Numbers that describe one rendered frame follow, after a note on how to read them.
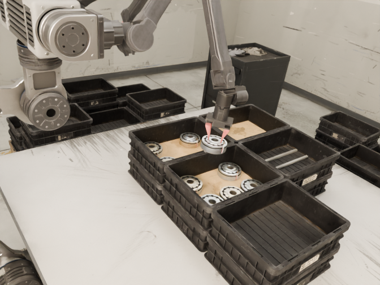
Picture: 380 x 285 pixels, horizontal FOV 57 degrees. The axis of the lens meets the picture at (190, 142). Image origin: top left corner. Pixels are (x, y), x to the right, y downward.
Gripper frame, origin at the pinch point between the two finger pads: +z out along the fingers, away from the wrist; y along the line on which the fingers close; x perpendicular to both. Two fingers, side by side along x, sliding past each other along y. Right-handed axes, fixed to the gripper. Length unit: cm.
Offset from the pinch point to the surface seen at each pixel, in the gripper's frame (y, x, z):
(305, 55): -81, -369, 29
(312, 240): -43, 20, 20
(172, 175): 12.2, 13.1, 13.0
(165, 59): 105, -360, 74
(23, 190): 74, 15, 39
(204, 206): -2.6, 26.6, 13.0
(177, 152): 16.2, -18.9, 21.2
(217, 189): -5.8, 2.8, 21.2
